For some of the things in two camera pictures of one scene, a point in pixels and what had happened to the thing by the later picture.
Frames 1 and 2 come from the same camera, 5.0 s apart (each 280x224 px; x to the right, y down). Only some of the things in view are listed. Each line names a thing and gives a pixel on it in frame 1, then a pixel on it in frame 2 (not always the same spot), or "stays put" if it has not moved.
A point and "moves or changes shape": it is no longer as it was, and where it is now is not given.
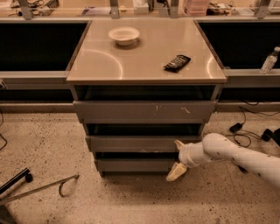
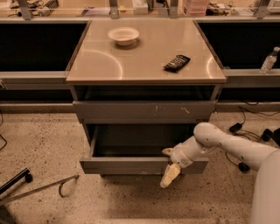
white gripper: [184, 156] to [178, 158]
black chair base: [275, 135] stays put
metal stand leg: [61, 182] stays put
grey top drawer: [145, 112] stays put
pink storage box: [197, 8] stays put
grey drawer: [136, 143] moves or changes shape
